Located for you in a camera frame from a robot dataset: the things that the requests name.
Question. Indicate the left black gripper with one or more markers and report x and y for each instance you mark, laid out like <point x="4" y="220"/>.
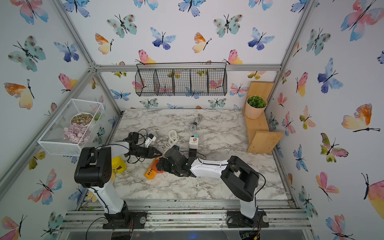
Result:
<point x="151" y="151"/>

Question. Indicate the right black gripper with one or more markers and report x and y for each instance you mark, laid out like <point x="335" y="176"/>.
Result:
<point x="164" y="163"/>

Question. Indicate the red cube socket adapter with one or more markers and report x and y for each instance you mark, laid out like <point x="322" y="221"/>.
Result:
<point x="155" y="166"/>

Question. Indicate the orange power strip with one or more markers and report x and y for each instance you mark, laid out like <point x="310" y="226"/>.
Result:
<point x="152" y="170"/>

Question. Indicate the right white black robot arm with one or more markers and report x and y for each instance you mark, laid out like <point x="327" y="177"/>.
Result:
<point x="241" y="179"/>

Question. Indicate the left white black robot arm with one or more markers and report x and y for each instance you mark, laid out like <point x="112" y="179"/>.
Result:
<point x="95" y="167"/>

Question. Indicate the white cube socket adapter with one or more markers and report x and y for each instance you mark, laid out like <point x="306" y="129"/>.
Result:
<point x="194" y="143"/>

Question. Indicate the black power strip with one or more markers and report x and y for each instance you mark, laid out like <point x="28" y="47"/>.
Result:
<point x="192" y="153"/>

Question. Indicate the yellow rubber glove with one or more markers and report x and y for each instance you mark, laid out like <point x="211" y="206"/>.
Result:
<point x="118" y="166"/>

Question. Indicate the bowl of brown pebbles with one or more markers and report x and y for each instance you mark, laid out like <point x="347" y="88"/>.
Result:
<point x="82" y="119"/>

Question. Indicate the pink flower pile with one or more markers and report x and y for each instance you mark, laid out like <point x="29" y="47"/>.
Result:
<point x="77" y="134"/>

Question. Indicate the wooden corner shelf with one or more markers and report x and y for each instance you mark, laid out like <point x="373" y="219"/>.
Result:
<point x="261" y="139"/>

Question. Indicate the pink pot green plant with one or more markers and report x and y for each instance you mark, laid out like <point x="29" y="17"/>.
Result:
<point x="255" y="107"/>

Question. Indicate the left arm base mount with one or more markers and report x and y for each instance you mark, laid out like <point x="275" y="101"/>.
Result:
<point x="126" y="220"/>

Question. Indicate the black wire wall basket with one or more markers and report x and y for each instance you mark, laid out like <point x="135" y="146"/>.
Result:
<point x="181" y="79"/>

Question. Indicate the white mesh wall basket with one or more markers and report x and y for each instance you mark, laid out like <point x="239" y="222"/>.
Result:
<point x="52" y="140"/>

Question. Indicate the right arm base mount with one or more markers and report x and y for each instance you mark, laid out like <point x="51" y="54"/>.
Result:
<point x="236" y="220"/>

